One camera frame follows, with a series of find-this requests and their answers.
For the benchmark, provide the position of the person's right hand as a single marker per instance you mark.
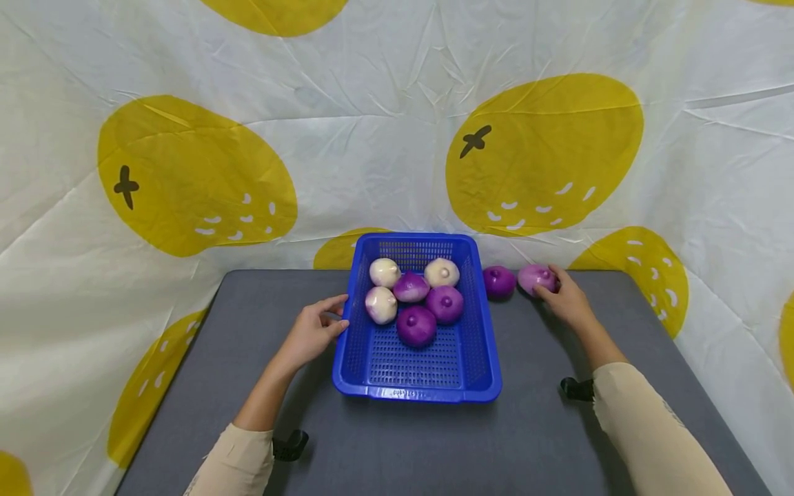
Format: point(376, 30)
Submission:
point(570, 303)

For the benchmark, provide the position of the person's left hand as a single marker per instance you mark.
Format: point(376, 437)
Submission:
point(307, 336)

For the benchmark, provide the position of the person's left thumb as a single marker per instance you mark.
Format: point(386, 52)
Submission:
point(338, 329)

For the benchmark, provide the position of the person's left index finger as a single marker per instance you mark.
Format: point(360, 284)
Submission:
point(332, 303)

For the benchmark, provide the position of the person's right index finger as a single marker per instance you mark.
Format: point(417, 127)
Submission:
point(559, 274)

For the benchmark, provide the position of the person's right thumb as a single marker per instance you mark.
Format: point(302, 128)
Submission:
point(544, 292)

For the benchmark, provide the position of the pale purple onion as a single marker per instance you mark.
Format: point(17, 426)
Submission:
point(410, 288)
point(533, 275)

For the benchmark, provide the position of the person's left forearm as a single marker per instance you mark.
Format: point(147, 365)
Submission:
point(251, 434)

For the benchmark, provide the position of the person's right forearm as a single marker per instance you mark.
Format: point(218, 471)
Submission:
point(645, 420)

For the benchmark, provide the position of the dark purple onion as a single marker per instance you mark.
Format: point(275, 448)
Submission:
point(416, 326)
point(445, 304)
point(499, 282)

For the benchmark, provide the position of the white onion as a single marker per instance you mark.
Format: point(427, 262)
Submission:
point(380, 306)
point(384, 273)
point(441, 273)

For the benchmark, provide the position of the blue plastic basket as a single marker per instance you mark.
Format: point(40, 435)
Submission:
point(409, 368)

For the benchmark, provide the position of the black wrist band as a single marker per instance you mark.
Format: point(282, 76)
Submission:
point(577, 389)
point(290, 446)

